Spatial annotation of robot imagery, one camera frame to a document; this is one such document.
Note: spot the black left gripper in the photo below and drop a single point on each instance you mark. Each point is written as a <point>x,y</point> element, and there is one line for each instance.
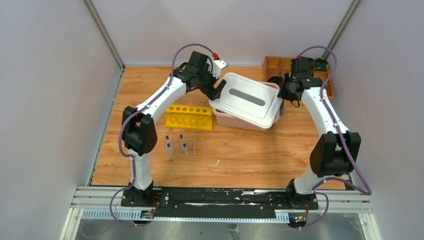
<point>205,84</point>

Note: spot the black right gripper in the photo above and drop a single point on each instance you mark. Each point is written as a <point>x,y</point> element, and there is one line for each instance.
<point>282,93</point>

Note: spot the yellow test tube rack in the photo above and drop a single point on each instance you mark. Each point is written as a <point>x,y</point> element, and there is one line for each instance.
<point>189,117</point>

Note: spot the white plastic box lid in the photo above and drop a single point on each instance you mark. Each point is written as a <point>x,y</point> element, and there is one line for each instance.
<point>254,102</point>

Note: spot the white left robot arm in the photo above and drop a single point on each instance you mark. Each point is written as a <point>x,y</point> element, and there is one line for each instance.
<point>138,131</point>

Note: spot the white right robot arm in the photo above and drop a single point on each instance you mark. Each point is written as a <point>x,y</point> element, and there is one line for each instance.
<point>337,148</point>

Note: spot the black round object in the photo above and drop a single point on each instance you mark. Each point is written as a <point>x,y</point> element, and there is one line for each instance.
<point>278,80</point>

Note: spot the wooden compartment organizer tray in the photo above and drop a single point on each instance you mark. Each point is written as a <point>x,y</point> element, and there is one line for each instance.
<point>278,66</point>

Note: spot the grey right bin clip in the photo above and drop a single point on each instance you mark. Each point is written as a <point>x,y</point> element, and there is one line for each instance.
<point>282,108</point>

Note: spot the clear well plate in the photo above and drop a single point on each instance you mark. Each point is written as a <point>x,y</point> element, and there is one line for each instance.
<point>177,148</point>

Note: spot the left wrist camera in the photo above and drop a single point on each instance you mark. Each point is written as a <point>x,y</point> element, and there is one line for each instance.
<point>218,65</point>

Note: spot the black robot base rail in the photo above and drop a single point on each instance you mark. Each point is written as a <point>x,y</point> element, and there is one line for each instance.
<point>223,204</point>

